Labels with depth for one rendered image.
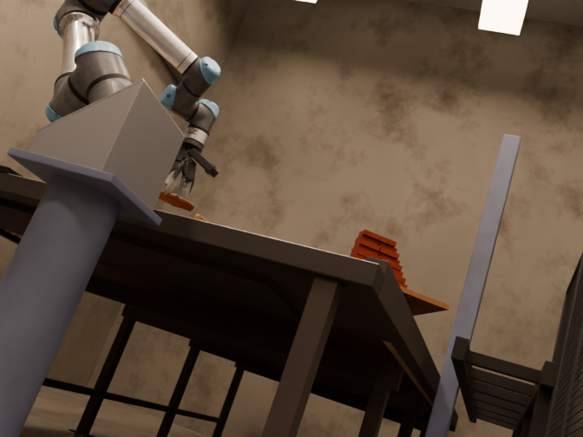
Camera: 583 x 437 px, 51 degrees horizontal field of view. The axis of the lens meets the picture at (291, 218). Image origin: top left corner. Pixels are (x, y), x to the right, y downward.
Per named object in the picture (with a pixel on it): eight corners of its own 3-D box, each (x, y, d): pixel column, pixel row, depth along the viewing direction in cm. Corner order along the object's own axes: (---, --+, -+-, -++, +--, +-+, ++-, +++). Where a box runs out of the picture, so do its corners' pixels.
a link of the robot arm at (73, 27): (68, 91, 150) (75, -25, 184) (39, 129, 157) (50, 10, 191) (112, 113, 158) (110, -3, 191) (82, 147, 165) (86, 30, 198)
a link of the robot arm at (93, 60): (101, 67, 145) (88, 27, 150) (73, 104, 151) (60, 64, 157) (143, 81, 154) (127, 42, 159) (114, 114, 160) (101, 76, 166)
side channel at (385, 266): (377, 297, 146) (389, 261, 149) (354, 291, 148) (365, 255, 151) (455, 427, 502) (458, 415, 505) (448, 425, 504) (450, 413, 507)
